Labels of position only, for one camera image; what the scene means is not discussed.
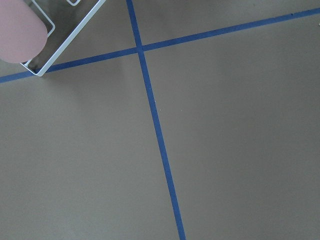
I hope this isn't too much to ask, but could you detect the pink cup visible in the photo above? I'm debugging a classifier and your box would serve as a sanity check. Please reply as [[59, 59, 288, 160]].
[[0, 0, 48, 64]]

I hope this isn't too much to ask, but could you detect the white wire cup rack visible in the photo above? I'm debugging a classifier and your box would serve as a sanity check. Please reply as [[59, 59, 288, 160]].
[[21, 0, 106, 77]]

